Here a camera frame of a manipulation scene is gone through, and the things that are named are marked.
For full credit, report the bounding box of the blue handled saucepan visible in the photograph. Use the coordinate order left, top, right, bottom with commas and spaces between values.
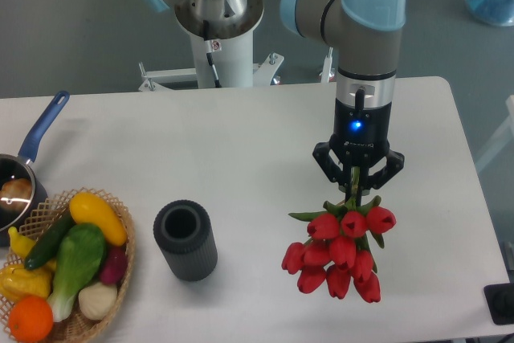
1, 91, 70, 247

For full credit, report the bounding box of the white garlic bulb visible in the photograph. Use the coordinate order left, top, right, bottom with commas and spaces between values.
78, 282, 117, 321

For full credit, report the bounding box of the yellow banana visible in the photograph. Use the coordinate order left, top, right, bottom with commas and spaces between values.
8, 227, 57, 272

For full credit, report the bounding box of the bread roll in pan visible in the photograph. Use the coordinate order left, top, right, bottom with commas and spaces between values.
1, 178, 32, 211

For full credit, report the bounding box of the yellow bell pepper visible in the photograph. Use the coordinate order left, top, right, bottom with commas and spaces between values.
1, 263, 52, 303

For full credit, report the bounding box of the red tulip bouquet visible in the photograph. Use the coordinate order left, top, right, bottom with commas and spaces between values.
281, 167, 397, 303

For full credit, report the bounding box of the green cucumber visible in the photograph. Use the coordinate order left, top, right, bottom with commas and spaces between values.
24, 211, 75, 271

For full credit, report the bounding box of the white frame at right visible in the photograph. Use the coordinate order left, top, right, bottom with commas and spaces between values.
475, 95, 513, 174

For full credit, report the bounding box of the dark grey ribbed vase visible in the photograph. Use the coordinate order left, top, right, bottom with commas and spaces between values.
153, 199, 218, 282

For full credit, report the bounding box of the orange fruit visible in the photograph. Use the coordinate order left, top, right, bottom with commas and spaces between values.
7, 296, 54, 342

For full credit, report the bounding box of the yellow squash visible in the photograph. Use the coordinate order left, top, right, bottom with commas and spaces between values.
69, 192, 128, 247

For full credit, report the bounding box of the purple red radish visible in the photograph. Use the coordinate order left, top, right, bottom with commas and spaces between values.
99, 247, 128, 284

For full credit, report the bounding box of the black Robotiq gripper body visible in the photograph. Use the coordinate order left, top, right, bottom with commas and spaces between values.
329, 100, 390, 166

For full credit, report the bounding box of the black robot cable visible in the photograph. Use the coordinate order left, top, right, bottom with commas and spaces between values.
202, 20, 222, 88

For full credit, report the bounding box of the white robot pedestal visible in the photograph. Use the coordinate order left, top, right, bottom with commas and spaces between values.
139, 29, 284, 92

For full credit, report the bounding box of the green bok choy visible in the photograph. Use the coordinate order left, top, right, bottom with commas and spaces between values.
47, 223, 107, 323

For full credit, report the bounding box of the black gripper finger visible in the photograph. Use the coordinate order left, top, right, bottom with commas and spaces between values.
312, 142, 352, 192
359, 151, 405, 195

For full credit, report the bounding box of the black device at edge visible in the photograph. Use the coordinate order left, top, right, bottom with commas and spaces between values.
483, 283, 513, 325

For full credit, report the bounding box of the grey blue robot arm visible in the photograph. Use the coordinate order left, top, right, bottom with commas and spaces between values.
145, 0, 406, 198

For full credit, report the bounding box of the woven wicker basket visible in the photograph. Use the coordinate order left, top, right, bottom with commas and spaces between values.
0, 186, 137, 343

